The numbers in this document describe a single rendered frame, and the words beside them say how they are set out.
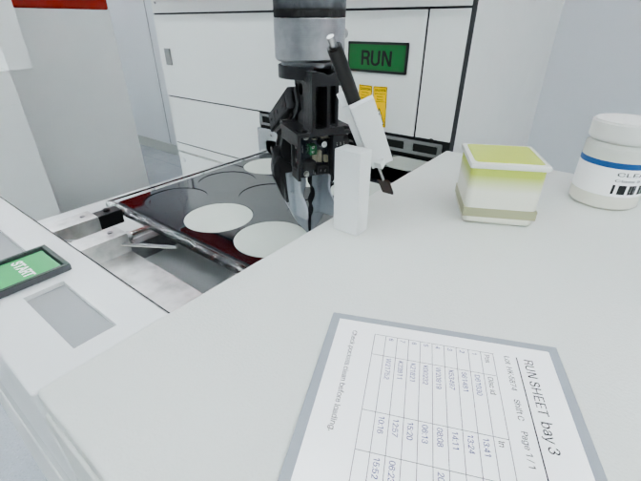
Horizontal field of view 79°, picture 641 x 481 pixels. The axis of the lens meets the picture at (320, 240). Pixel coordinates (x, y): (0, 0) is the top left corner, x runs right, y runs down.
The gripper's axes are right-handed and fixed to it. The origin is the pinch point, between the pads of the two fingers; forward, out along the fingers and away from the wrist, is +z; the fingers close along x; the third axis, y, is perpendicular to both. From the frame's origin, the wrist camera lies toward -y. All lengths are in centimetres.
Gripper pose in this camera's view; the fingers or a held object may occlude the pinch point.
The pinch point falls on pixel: (306, 219)
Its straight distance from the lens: 54.0
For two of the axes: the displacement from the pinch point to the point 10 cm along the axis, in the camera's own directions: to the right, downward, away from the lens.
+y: 3.8, 4.5, -8.1
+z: 0.0, 8.7, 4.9
